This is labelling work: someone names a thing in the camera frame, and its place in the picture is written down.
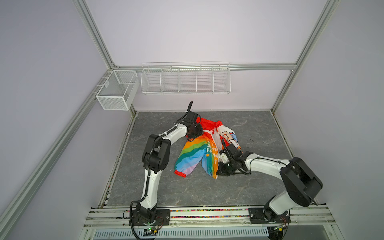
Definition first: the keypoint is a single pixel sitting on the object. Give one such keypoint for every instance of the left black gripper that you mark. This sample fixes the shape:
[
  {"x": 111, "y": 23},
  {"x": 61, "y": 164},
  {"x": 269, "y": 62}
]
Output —
[{"x": 199, "y": 126}]

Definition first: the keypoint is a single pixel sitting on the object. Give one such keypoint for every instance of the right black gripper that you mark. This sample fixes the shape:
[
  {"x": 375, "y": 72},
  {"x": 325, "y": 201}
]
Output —
[{"x": 220, "y": 171}]

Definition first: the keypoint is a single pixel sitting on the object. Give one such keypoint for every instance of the rainbow red kids jacket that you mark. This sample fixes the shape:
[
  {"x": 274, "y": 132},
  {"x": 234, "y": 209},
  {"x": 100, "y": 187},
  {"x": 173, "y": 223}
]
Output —
[{"x": 206, "y": 149}]

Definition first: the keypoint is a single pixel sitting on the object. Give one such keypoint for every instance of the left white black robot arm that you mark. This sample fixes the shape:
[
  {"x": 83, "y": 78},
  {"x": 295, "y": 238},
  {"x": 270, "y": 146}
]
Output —
[{"x": 157, "y": 154}]

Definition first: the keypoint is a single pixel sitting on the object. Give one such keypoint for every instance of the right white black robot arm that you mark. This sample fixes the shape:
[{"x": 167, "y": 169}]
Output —
[{"x": 301, "y": 184}]

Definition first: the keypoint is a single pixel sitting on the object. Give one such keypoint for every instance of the small white mesh basket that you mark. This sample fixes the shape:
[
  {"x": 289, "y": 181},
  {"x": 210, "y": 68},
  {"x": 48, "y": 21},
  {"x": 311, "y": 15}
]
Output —
[{"x": 118, "y": 91}]

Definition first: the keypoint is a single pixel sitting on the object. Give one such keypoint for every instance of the white vent grille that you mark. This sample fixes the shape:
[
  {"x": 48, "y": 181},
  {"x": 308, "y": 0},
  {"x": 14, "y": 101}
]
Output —
[{"x": 183, "y": 233}]

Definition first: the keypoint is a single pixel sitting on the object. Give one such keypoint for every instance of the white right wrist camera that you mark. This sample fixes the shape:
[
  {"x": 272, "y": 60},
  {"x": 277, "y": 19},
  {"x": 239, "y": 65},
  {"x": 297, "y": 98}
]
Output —
[{"x": 223, "y": 158}]

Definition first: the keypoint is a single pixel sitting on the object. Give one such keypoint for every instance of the long white wire basket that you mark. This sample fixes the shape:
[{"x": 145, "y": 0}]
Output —
[{"x": 186, "y": 78}]

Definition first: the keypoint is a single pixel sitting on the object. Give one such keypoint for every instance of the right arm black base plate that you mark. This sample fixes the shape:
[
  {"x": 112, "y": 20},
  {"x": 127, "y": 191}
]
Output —
[{"x": 259, "y": 215}]

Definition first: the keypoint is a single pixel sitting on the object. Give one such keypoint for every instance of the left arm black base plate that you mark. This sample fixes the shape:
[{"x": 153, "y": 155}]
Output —
[{"x": 144, "y": 217}]

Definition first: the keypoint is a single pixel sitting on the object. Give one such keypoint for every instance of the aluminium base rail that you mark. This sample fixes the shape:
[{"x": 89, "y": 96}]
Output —
[{"x": 227, "y": 216}]

